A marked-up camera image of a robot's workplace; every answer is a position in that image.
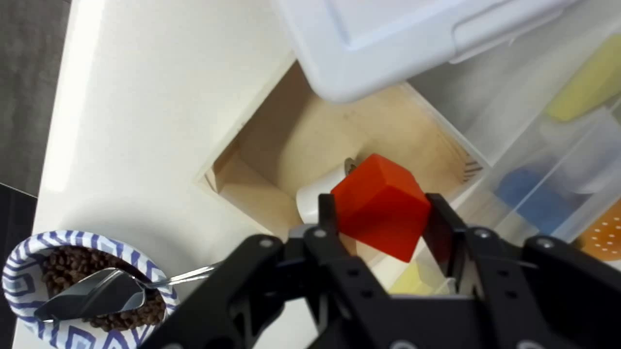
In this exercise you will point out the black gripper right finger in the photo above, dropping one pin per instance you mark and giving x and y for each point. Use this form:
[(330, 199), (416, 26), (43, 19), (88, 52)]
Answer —
[(555, 298)]

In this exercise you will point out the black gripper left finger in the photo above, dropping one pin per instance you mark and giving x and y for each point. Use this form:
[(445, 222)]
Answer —
[(258, 292)]

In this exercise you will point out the red block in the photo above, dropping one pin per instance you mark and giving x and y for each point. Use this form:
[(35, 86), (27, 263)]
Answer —
[(381, 205)]

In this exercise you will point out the white plastic lid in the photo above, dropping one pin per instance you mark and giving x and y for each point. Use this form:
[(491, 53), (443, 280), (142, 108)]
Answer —
[(400, 46)]

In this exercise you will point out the light wooden crate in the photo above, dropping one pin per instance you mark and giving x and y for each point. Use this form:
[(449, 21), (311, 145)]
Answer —
[(291, 143)]

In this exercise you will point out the orange dotted sponge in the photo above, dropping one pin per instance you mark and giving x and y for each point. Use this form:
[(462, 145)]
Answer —
[(602, 236)]

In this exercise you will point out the blue sponge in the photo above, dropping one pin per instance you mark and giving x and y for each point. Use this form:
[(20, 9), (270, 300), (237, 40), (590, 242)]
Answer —
[(530, 201)]

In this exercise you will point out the grey metal spoon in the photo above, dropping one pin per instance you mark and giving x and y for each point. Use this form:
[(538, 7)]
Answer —
[(97, 294)]

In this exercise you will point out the clear plastic container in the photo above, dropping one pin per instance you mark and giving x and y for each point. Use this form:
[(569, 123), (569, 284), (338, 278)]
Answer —
[(516, 129)]

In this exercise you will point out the brown coffee beans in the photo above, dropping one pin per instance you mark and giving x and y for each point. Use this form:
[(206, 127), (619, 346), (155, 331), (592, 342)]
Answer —
[(70, 265)]

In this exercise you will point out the pale yellow sponge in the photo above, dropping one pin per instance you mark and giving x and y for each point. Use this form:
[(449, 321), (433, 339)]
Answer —
[(588, 79)]

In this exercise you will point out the blue patterned paper plate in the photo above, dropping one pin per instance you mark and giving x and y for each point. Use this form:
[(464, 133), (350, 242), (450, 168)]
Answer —
[(20, 292)]

